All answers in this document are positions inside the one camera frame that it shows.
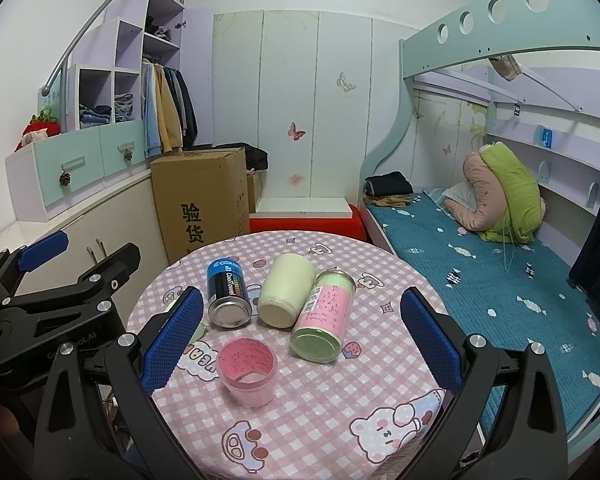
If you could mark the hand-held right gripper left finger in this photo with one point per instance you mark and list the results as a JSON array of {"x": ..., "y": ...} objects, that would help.
[{"x": 175, "y": 340}]

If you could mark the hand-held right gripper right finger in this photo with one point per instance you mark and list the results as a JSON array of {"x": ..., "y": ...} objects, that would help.
[{"x": 430, "y": 335}]

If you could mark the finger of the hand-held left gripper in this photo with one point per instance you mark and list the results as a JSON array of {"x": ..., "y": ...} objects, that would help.
[
  {"x": 45, "y": 250},
  {"x": 122, "y": 260}
]

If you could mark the pink and green cup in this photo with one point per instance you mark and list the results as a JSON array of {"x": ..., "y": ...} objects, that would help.
[{"x": 325, "y": 310}]

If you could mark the pale green plastic jar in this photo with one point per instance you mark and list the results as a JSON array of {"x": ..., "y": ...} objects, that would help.
[{"x": 285, "y": 285}]

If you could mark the translucent pink cup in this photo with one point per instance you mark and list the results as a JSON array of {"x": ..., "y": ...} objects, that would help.
[{"x": 247, "y": 392}]

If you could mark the low white cabinet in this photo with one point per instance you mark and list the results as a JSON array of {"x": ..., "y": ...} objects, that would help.
[{"x": 130, "y": 210}]

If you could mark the pinecone ornament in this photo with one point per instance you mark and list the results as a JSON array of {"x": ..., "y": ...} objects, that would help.
[
  {"x": 128, "y": 155},
  {"x": 65, "y": 178}
]

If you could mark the blue printed can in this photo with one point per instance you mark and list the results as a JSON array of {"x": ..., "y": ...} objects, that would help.
[{"x": 227, "y": 285}]

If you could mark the teal printed bed sheet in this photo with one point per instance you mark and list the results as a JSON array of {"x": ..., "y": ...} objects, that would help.
[{"x": 480, "y": 270}]

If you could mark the large cardboard box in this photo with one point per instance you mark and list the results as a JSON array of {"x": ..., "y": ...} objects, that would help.
[{"x": 200, "y": 195}]

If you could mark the teal drawer cabinet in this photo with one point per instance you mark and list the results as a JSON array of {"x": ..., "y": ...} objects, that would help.
[{"x": 80, "y": 155}]

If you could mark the red strawberry plush toy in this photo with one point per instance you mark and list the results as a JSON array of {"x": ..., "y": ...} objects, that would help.
[{"x": 40, "y": 127}]

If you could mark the pink checkered tablecloth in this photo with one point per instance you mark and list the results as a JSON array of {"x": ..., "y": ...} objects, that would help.
[{"x": 330, "y": 410}]

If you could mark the folded tan clothes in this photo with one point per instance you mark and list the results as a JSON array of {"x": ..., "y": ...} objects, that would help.
[{"x": 395, "y": 201}]

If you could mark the white pillow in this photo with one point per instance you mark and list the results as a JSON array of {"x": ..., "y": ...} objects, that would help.
[{"x": 455, "y": 195}]

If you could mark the light blue hanging shirt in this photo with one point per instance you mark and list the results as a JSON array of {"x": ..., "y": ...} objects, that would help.
[{"x": 150, "y": 120}]

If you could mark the folded jeans stack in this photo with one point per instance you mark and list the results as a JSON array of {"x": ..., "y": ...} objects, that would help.
[
  {"x": 125, "y": 107},
  {"x": 95, "y": 116}
]

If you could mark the small cardboard box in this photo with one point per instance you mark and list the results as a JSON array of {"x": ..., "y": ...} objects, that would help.
[{"x": 255, "y": 190}]

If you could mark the yellow hanging jacket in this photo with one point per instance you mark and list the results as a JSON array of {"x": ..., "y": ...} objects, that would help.
[{"x": 169, "y": 115}]

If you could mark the folded dark clothes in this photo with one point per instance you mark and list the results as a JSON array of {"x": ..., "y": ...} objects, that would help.
[{"x": 387, "y": 183}]

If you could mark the green and pink rolled quilt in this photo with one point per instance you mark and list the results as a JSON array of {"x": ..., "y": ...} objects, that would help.
[{"x": 515, "y": 195}]

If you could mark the red cloth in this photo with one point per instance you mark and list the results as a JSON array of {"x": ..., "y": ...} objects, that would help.
[{"x": 305, "y": 226}]

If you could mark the black bag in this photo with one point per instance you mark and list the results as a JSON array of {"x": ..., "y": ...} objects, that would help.
[{"x": 255, "y": 157}]

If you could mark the dark hanging jackets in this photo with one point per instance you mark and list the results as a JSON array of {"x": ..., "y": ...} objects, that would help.
[{"x": 186, "y": 105}]

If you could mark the pink butterfly sticker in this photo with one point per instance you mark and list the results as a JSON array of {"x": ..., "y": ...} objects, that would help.
[{"x": 296, "y": 131}]

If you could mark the purple cubby shelf unit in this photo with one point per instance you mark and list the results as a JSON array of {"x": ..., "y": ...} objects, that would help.
[{"x": 125, "y": 40}]

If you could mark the small blue box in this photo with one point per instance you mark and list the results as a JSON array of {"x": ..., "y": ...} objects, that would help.
[{"x": 547, "y": 138}]

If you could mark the dark clothes pile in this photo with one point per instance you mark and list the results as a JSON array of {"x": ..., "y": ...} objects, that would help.
[{"x": 159, "y": 30}]

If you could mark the white panelled wardrobe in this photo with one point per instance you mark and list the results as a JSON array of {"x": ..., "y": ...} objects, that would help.
[{"x": 300, "y": 70}]

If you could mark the beige butterfly sticker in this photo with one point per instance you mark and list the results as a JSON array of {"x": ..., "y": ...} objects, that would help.
[{"x": 346, "y": 81}]

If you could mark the hanging cloth bag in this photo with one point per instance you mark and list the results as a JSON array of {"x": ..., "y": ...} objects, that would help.
[{"x": 506, "y": 66}]

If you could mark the teal bunk bed frame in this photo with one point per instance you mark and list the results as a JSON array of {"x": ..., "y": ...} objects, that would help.
[{"x": 480, "y": 35}]

